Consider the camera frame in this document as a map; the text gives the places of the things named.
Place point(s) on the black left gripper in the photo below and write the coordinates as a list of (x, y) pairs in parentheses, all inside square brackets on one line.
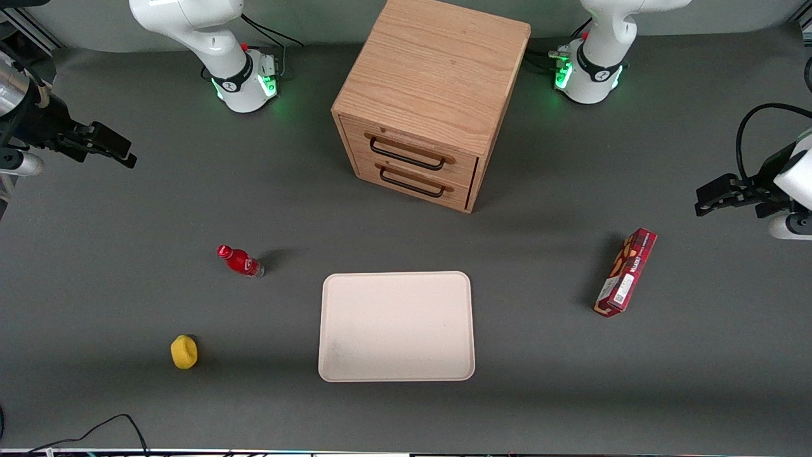
[(756, 188)]

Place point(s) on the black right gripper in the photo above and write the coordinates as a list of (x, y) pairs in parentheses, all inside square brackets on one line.
[(39, 122)]

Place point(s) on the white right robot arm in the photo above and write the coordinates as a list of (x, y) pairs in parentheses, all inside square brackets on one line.
[(209, 38)]

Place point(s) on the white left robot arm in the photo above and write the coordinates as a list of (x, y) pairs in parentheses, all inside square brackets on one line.
[(602, 38)]

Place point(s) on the wooden drawer cabinet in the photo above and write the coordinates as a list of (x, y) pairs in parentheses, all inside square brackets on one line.
[(438, 70)]

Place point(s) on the red cookie box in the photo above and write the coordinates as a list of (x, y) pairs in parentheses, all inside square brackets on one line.
[(626, 273)]

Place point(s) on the red plastic bottle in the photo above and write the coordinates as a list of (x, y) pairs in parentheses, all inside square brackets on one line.
[(241, 261)]

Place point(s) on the yellow lemon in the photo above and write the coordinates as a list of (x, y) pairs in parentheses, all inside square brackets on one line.
[(184, 352)]

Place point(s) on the cream rectangular tray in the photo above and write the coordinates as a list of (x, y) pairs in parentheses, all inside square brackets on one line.
[(396, 327)]

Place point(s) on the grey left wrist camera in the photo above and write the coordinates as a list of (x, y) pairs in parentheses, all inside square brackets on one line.
[(790, 226)]

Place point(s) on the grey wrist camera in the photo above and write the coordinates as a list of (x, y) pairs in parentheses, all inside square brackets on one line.
[(22, 164), (790, 226)]

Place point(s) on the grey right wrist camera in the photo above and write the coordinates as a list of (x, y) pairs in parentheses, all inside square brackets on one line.
[(22, 164)]

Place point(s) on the aluminium frame profile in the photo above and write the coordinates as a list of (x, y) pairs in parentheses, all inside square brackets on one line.
[(32, 32)]

